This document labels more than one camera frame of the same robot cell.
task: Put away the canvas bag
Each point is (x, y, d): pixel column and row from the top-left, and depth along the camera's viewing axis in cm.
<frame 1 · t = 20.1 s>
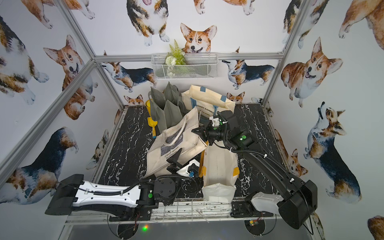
left hand: (188, 154, 66), fingers open
right hand: (188, 130, 66), fingers closed
cream canvas bag with print: (184, 135, 75), point 26 cm above the table
white bag with yellow handles: (220, 171, 88), on the table
grey-green canvas bag: (166, 107, 84), point 28 cm above the table
cream bag with blue handles: (210, 101, 101), point 19 cm above the table
yellow plastic toy shovel: (152, 122, 112), on the table

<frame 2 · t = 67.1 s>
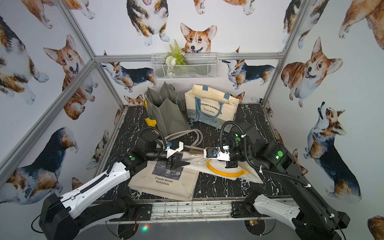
left hand: (189, 154, 68), fingers open
right hand: (212, 149, 60), fingers closed
cream canvas bag with print: (179, 182, 84), point 2 cm above the table
white bag with yellow handles: (218, 168, 69), point 21 cm above the table
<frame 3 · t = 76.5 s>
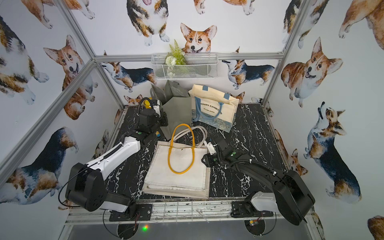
left hand: (167, 109, 84), fingers closed
right hand: (203, 158, 83), fingers open
white bag with yellow handles: (181, 167, 88), point 3 cm above the table
grey-green canvas bag: (177, 104, 87), point 28 cm above the table
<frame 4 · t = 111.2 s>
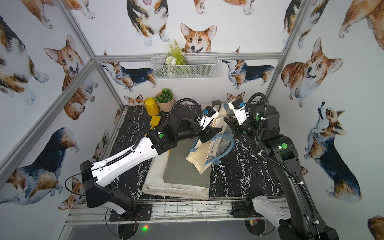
left hand: (220, 124, 63), fingers open
right hand: (226, 114, 62), fingers open
grey-green canvas bag: (177, 169, 85), point 4 cm above the table
cream bag with blue handles: (210, 151, 91), point 6 cm above the table
pink pot green plant: (164, 100, 109), point 14 cm above the table
